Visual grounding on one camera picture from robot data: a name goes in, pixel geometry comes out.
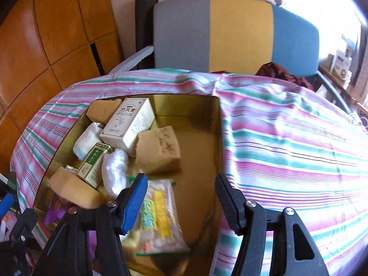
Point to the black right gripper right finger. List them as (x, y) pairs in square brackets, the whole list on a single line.
[(294, 250)]

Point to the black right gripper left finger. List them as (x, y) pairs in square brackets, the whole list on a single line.
[(67, 250)]

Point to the purple snack packet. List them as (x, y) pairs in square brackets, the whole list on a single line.
[(57, 208)]

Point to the yellow sponge block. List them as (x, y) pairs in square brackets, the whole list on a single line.
[(158, 151), (69, 186)]

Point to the small green white box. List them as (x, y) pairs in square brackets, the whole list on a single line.
[(90, 169)]

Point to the weidan bread packet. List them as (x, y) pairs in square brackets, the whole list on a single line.
[(157, 229)]

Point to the white ointment box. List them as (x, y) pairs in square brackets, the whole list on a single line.
[(133, 116)]

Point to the gold storage box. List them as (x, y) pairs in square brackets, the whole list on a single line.
[(196, 123)]

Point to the white tissue roll in box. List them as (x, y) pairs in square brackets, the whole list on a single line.
[(87, 140)]

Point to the yellow sponge in box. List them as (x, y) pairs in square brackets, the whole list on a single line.
[(101, 111)]

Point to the dark red cloth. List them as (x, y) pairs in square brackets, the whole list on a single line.
[(276, 71)]

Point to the wooden desk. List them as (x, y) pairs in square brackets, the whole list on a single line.
[(338, 93)]

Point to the white carton on desk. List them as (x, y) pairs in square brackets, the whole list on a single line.
[(340, 65)]

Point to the grey yellow blue chair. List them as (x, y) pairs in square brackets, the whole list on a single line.
[(238, 36)]

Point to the black rolled mat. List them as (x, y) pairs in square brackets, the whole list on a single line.
[(144, 23)]

